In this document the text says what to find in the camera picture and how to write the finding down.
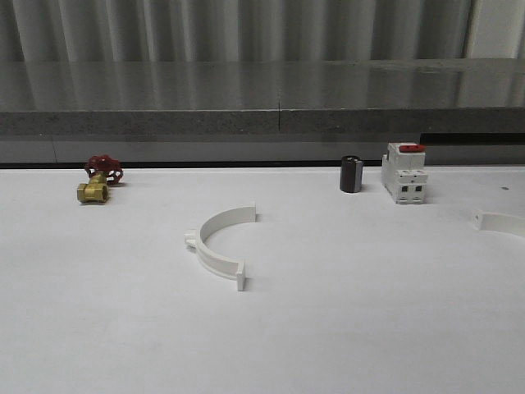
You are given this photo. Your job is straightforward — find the white circuit breaker red switch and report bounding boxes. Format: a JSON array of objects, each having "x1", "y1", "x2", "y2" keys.
[{"x1": 381, "y1": 142, "x2": 428, "y2": 204}]

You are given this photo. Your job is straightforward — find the white half pipe clamp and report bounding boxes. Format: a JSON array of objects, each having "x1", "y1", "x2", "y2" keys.
[
  {"x1": 473, "y1": 211, "x2": 525, "y2": 237},
  {"x1": 185, "y1": 203, "x2": 257, "y2": 291}
]

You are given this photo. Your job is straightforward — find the dark cylindrical capacitor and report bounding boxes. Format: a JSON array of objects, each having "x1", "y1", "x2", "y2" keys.
[{"x1": 340, "y1": 155, "x2": 363, "y2": 193}]

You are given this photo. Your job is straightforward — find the brass valve with red handwheel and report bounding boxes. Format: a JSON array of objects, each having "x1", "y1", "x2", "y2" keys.
[{"x1": 77, "y1": 154, "x2": 123, "y2": 204}]

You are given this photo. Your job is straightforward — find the grey stone counter ledge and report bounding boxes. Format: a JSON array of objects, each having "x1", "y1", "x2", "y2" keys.
[{"x1": 1, "y1": 59, "x2": 524, "y2": 167}]

